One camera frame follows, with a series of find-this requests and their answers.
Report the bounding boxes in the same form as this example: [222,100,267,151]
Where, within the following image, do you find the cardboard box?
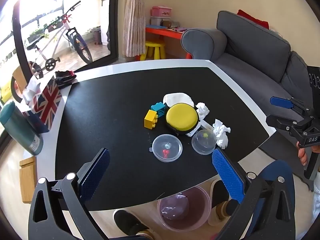
[11,66,26,82]

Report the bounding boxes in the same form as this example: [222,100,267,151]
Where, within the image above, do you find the black shoe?
[211,180,232,205]
[114,210,150,237]

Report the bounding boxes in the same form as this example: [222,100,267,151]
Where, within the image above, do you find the white printed packet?
[185,120,213,137]

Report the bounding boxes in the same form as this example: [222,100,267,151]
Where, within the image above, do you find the flag print tissue box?
[23,76,63,133]

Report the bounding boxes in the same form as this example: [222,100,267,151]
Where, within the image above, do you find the row of balcony plants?
[26,17,64,43]

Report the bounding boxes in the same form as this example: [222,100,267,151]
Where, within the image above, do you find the white bicycle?
[25,0,93,79]

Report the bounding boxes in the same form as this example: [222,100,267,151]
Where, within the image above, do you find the grey fabric sofa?
[181,10,320,140]

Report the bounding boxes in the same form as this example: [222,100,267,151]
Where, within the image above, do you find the beige striped sock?
[209,201,237,227]
[135,230,157,240]

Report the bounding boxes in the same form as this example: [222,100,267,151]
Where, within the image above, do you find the clear plastic cup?
[191,129,217,155]

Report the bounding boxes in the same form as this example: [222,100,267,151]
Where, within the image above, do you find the grey storage box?
[150,17,171,27]

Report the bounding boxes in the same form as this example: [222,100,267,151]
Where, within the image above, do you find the pink translucent bin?
[157,186,212,232]

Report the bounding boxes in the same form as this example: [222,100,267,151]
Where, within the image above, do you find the yellow toy block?
[144,109,158,130]

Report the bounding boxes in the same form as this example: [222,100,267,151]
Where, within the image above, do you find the wooden block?
[19,156,38,203]

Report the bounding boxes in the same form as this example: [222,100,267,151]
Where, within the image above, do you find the white tissue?
[195,102,210,120]
[212,119,231,149]

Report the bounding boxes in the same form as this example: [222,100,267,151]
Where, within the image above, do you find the black and red gloves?
[54,70,77,88]

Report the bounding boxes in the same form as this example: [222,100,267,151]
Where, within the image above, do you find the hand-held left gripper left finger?
[28,148,111,240]

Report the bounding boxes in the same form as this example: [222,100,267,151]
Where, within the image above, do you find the white round cloth pouch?
[163,92,195,108]

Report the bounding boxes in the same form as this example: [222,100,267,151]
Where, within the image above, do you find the pink storage box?
[150,6,173,18]

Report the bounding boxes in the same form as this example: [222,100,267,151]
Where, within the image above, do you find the yellow plastic stool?
[140,41,167,61]

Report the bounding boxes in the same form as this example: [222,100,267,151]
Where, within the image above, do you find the pink patterned curtain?
[122,0,147,57]

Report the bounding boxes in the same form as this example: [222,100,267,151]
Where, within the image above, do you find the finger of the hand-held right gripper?
[265,114,312,137]
[270,96,314,117]

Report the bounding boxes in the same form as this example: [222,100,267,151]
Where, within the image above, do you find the orange desk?
[145,25,193,60]

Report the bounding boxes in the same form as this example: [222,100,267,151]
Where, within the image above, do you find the teal insulated bottle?
[0,99,44,156]

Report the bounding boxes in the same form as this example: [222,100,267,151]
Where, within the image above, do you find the red cushion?
[237,9,269,29]

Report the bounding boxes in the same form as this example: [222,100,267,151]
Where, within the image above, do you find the clear plastic lid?
[149,134,182,162]

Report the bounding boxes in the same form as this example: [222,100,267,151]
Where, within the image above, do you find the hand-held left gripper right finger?
[212,148,297,240]

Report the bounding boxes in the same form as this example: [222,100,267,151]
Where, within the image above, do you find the teal toy block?
[150,102,166,117]

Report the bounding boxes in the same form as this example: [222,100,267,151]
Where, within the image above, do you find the black sliding door frame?
[109,0,120,63]

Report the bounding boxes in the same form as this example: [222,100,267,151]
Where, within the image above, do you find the person's right hand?
[297,141,311,167]

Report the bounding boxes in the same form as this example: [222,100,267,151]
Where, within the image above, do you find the yellow round zip case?
[166,103,200,133]

